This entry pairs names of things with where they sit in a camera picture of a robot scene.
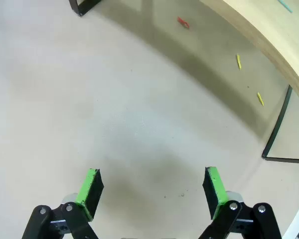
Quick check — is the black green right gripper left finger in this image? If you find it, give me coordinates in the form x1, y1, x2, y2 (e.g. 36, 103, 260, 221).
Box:
21, 168, 105, 239

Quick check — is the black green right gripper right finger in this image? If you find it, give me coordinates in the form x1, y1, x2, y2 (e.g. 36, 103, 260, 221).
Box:
198, 166, 282, 239

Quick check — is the red paper scrap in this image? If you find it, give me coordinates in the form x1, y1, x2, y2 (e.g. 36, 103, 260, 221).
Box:
177, 16, 190, 29

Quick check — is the teal paper strip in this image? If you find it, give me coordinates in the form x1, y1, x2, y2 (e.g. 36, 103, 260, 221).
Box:
278, 0, 294, 13

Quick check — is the wooden shelf with black frame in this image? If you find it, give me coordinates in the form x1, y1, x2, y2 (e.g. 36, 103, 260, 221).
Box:
69, 0, 299, 164

